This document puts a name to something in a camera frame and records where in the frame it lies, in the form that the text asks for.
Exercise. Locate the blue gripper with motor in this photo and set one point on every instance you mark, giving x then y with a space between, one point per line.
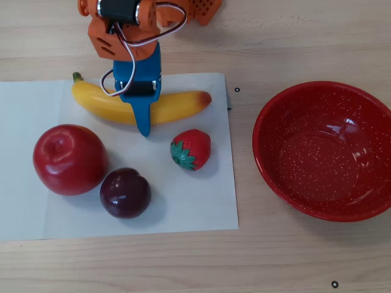
143 68

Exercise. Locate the yellow banana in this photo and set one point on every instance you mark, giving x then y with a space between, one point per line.
91 100

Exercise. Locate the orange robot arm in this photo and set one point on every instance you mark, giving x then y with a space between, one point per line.
104 39

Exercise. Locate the red speckled bowl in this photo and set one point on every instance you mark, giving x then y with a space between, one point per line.
320 158

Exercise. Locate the red strawberry with green leaves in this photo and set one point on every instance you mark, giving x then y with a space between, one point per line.
195 149

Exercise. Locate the dark purple plum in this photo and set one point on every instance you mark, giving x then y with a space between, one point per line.
125 193

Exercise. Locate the red apple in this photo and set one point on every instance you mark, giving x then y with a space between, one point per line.
70 161

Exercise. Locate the white paper sheet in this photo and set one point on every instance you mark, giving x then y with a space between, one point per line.
30 213

